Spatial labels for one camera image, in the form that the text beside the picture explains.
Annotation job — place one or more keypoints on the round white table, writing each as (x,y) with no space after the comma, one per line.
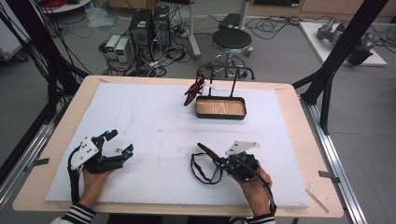
(67,6)

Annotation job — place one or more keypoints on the plain dark red bow tie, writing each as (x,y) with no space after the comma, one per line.
(207,151)

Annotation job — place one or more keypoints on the striped dark red bow tie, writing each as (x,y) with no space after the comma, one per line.
(194,90)

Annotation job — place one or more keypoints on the clear plastic bag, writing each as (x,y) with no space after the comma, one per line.
(99,17)

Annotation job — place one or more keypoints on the black frame post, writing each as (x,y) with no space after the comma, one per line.
(342,46)
(37,40)

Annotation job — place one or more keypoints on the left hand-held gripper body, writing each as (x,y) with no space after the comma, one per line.
(84,153)

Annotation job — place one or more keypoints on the light wooden table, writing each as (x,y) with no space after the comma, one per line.
(314,124)

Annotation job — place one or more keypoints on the grey metal bracket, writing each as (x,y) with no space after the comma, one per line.
(329,176)
(37,163)

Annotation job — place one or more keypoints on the grey power supply unit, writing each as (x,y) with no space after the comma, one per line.
(123,49)
(111,45)

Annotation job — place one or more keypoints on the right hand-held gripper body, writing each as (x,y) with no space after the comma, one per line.
(243,163)

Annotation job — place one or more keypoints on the grey metal stand leg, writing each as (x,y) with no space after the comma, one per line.
(193,37)

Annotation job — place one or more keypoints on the white foam mat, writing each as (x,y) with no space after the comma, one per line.
(162,130)

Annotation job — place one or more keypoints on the aluminium rail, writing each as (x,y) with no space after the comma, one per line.
(21,161)
(336,161)

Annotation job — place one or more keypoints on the white floor board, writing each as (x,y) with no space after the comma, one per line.
(311,37)

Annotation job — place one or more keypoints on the black computer tower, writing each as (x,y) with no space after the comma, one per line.
(140,29)
(161,25)

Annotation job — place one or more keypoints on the thin wooden stick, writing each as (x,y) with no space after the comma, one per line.
(317,201)

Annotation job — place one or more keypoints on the person's left hand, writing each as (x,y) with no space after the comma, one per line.
(93,186)

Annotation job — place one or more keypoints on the black round stool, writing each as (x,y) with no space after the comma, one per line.
(232,39)

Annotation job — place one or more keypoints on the black rack with wooden tray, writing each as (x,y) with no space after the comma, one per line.
(221,107)

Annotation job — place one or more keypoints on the flat black box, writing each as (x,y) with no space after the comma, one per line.
(230,20)

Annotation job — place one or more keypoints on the person's right hand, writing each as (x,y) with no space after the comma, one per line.
(257,193)

